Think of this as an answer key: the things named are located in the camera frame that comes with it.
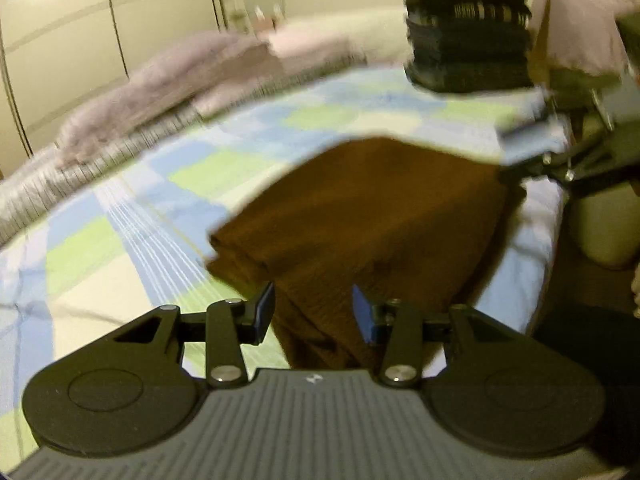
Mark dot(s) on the checkered bed sheet mattress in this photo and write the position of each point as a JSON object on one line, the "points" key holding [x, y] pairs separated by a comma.
{"points": [[138, 238]]}

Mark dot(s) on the white pillow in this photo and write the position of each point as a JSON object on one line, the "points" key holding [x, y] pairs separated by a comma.
{"points": [[379, 34]]}

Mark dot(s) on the pink folded blanket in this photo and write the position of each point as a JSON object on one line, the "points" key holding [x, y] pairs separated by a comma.
{"points": [[210, 70]]}

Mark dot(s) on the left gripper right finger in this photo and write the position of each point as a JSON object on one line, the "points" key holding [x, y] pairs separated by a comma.
{"points": [[369, 315]]}

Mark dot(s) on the white sliding wardrobe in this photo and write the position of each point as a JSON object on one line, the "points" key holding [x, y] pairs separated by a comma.
{"points": [[58, 54]]}

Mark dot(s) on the white striped quilt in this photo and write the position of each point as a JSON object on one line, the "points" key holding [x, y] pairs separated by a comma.
{"points": [[40, 184]]}

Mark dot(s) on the brown knit sweater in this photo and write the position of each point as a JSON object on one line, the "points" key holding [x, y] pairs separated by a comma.
{"points": [[385, 217]]}

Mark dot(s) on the stack of dark folded clothes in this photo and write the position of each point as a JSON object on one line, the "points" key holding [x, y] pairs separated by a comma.
{"points": [[468, 46]]}

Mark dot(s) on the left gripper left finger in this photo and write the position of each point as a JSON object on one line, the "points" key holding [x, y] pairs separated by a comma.
{"points": [[257, 316]]}

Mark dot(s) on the white round bin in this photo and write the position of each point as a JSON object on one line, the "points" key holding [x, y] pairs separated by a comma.
{"points": [[605, 226]]}

